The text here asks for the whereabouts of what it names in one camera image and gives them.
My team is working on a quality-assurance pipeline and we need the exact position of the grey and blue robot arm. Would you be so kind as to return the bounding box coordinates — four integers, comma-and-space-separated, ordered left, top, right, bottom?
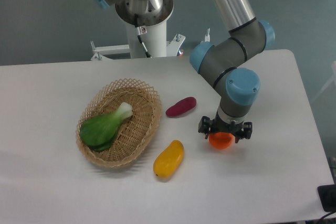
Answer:
95, 0, 275, 141

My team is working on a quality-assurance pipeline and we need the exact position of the yellow mango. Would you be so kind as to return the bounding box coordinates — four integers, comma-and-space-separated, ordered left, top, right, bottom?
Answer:
153, 140, 184, 179

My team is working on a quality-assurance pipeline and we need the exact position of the black device at table edge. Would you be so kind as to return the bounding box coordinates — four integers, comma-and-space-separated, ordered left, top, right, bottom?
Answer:
317, 184, 335, 212

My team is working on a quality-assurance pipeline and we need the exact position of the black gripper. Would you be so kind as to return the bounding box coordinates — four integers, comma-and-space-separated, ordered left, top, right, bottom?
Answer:
198, 116, 253, 143

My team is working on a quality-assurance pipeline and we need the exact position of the green bok choy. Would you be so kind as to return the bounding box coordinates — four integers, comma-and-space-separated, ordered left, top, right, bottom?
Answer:
79, 102, 133, 152

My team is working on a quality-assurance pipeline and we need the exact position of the purple sweet potato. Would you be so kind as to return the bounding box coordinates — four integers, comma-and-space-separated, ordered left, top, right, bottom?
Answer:
165, 97, 197, 118

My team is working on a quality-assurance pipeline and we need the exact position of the orange fruit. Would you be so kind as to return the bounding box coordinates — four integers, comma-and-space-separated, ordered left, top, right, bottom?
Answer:
208, 132, 234, 150

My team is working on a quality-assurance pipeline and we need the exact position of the woven wicker basket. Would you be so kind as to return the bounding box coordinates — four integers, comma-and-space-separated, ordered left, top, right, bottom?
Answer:
76, 79, 162, 168

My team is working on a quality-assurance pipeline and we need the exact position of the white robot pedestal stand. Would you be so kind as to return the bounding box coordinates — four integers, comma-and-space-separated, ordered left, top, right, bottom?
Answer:
90, 0, 213, 61

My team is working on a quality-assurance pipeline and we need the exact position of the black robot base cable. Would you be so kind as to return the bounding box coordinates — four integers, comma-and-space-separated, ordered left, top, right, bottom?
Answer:
134, 13, 152, 58

